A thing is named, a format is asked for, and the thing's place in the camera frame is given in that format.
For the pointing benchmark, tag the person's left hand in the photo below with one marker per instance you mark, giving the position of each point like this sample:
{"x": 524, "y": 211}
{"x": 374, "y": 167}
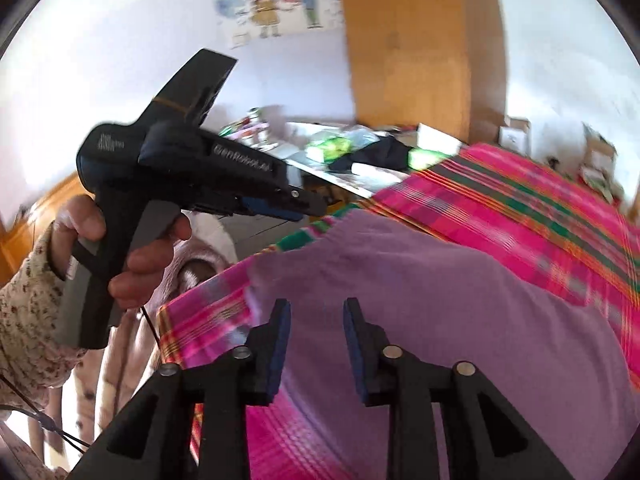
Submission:
{"x": 145, "y": 265}

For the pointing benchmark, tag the person's left forearm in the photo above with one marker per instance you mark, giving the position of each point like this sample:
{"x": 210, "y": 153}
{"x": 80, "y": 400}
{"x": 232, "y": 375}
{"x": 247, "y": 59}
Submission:
{"x": 30, "y": 320}

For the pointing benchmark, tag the wooden wardrobe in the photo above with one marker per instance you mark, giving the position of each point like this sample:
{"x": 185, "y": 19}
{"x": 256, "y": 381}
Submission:
{"x": 410, "y": 50}

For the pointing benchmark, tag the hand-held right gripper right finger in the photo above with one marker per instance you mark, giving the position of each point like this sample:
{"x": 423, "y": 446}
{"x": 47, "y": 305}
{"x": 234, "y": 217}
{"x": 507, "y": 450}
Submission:
{"x": 352, "y": 355}

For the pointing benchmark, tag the low wooden furniture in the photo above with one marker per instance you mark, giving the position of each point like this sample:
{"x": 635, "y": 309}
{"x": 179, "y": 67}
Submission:
{"x": 20, "y": 245}

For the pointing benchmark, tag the beige padded coat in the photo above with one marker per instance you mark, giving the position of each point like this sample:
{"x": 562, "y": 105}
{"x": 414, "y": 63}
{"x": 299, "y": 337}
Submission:
{"x": 125, "y": 360}

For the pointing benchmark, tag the cartoon wall sticker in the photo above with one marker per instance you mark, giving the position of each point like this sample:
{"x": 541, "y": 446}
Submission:
{"x": 262, "y": 5}

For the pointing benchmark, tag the pink plaid blanket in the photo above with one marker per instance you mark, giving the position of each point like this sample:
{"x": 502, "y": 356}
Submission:
{"x": 500, "y": 185}

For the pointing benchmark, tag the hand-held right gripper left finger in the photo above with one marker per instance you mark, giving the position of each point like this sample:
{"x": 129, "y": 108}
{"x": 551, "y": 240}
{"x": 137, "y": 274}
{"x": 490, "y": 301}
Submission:
{"x": 282, "y": 350}

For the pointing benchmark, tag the clutter of bottles and packets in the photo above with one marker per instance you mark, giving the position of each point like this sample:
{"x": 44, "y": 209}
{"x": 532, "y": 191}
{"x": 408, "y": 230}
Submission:
{"x": 250, "y": 130}

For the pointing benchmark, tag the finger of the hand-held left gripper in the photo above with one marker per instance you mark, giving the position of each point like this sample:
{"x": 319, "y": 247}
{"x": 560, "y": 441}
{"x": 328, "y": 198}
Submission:
{"x": 270, "y": 207}

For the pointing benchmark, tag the clear plastic bag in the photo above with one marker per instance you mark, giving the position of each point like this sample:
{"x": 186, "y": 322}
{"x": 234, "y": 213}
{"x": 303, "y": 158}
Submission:
{"x": 362, "y": 136}

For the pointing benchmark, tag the brown cardboard box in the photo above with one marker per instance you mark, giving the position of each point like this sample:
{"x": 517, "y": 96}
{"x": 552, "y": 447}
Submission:
{"x": 597, "y": 150}

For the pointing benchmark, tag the green tissue pack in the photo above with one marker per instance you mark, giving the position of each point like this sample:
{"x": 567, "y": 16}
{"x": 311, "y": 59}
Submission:
{"x": 425, "y": 157}

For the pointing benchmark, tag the folding table with printed top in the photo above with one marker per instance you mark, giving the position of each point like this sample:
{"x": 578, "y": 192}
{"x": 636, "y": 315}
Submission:
{"x": 360, "y": 180}

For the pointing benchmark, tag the white cardboard box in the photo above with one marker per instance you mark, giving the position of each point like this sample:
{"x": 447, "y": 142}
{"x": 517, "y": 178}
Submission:
{"x": 515, "y": 135}

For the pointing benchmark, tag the white cream tube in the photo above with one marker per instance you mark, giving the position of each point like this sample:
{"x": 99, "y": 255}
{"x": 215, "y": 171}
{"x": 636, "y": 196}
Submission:
{"x": 375, "y": 167}

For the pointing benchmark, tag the green and white packet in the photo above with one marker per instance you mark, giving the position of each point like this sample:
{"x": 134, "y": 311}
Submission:
{"x": 330, "y": 147}

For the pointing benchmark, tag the black cloth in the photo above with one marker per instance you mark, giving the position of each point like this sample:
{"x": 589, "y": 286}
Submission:
{"x": 385, "y": 152}

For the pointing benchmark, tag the purple fleece pants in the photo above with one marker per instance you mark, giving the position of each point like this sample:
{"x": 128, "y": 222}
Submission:
{"x": 450, "y": 310}

